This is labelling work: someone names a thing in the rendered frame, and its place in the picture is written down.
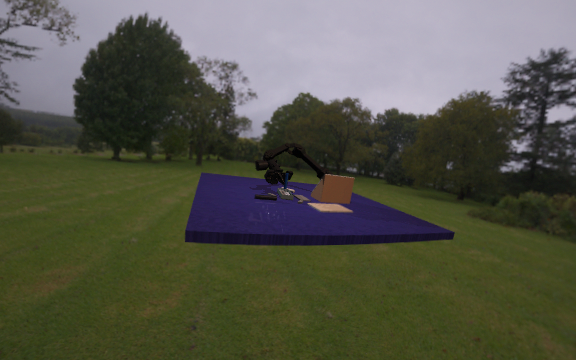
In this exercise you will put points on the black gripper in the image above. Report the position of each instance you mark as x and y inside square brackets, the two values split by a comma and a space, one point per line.
[277, 174]

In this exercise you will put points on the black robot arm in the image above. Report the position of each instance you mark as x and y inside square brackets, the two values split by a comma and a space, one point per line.
[298, 151]

